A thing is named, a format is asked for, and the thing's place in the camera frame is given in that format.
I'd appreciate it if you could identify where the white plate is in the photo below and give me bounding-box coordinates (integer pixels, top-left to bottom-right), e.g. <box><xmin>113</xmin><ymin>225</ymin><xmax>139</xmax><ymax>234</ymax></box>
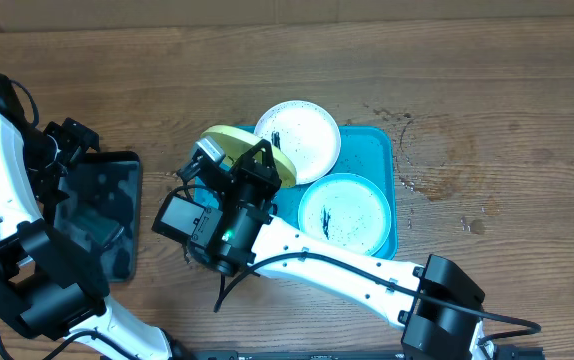
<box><xmin>254</xmin><ymin>100</ymin><xmax>341</xmax><ymax>185</ymax></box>

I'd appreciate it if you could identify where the light blue plate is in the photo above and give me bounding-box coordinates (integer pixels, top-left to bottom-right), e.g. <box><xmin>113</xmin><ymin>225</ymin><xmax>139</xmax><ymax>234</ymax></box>
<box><xmin>297</xmin><ymin>173</ymin><xmax>392</xmax><ymax>255</ymax></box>

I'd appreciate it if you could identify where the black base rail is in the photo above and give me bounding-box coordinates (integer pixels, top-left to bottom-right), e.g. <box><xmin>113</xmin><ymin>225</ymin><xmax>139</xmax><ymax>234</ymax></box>
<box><xmin>192</xmin><ymin>345</ymin><xmax>545</xmax><ymax>360</ymax></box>

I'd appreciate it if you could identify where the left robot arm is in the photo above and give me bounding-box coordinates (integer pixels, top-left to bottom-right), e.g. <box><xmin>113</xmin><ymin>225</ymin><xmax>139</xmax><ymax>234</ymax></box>
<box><xmin>0</xmin><ymin>73</ymin><xmax>192</xmax><ymax>359</ymax></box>

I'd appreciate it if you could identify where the yellow-green plate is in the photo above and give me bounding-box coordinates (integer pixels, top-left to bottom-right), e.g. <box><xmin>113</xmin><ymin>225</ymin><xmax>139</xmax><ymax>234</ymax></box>
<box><xmin>201</xmin><ymin>125</ymin><xmax>297</xmax><ymax>188</ymax></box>

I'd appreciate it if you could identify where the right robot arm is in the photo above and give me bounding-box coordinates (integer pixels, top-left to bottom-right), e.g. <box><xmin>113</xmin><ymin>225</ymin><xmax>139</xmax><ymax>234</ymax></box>
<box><xmin>152</xmin><ymin>137</ymin><xmax>496</xmax><ymax>359</ymax></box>

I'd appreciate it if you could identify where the teal plastic tray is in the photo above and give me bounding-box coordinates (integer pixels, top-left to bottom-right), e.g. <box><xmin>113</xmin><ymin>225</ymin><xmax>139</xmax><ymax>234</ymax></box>
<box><xmin>192</xmin><ymin>124</ymin><xmax>399</xmax><ymax>261</ymax></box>

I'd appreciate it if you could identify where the green scrubbing sponge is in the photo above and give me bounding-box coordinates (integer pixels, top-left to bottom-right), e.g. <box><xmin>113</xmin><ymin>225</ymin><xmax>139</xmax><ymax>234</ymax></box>
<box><xmin>70</xmin><ymin>207</ymin><xmax>124</xmax><ymax>247</ymax></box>

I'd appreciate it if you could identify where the black water tray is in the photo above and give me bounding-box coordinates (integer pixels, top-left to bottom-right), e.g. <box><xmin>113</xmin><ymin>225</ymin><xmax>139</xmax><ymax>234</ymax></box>
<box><xmin>54</xmin><ymin>151</ymin><xmax>142</xmax><ymax>283</ymax></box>

